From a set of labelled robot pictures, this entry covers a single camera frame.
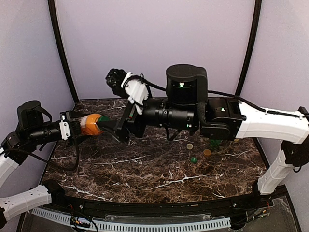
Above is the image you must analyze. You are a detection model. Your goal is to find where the orange juice bottle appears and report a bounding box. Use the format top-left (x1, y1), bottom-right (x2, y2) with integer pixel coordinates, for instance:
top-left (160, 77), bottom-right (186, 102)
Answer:
top-left (80, 114), bottom-right (103, 136)

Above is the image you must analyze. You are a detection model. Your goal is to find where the cream white bottle cap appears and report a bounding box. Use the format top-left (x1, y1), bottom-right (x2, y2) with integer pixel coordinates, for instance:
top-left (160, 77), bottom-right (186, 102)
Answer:
top-left (186, 143), bottom-right (193, 150)

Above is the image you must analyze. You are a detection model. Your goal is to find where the green bottle cap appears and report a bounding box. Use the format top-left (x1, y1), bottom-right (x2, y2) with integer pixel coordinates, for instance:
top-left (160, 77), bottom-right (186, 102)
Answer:
top-left (190, 157), bottom-right (197, 164)

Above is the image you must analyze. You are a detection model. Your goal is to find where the gold brown bottle cap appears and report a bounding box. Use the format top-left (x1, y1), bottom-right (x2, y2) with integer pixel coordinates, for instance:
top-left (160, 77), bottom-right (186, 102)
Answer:
top-left (203, 149), bottom-right (211, 157)

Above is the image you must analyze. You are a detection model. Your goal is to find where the green plastic bottle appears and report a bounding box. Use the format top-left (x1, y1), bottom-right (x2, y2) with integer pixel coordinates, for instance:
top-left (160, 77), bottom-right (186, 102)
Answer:
top-left (209, 140), bottom-right (222, 147)

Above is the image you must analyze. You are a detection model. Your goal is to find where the large dark green cap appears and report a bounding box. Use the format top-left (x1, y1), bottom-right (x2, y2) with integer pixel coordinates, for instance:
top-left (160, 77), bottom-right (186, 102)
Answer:
top-left (97, 116), bottom-right (110, 122)

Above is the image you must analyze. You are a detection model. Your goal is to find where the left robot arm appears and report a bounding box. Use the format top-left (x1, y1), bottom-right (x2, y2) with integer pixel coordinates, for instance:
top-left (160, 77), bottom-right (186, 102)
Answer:
top-left (0, 100), bottom-right (82, 227)

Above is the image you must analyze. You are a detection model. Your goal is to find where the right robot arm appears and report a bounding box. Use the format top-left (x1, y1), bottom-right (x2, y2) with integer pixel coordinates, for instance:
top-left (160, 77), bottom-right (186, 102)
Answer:
top-left (97, 64), bottom-right (309, 196)

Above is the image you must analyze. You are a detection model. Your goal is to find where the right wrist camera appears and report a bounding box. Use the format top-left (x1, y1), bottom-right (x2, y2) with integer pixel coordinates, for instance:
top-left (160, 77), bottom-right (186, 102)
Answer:
top-left (106, 68), bottom-right (151, 115)

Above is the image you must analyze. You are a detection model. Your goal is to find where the black front rail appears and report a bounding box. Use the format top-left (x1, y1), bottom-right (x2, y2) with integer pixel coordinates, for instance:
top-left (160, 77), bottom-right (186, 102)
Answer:
top-left (43, 179), bottom-right (279, 218)

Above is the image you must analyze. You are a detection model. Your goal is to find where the left black frame post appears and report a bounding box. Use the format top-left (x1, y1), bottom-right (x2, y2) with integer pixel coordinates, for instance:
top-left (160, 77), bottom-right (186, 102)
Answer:
top-left (47, 0), bottom-right (79, 104)

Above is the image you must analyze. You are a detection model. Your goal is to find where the black frame post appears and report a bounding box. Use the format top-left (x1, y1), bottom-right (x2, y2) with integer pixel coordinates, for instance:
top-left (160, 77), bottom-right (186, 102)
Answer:
top-left (47, 0), bottom-right (79, 104)
top-left (235, 0), bottom-right (262, 96)

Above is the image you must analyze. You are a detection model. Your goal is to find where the white slotted cable duct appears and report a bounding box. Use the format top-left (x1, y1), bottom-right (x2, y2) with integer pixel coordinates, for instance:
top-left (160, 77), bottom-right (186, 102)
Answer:
top-left (31, 207), bottom-right (231, 232)

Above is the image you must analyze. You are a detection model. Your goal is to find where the right black frame post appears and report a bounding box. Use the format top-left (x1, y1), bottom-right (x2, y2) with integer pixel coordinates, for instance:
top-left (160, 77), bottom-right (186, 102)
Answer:
top-left (235, 0), bottom-right (262, 96)

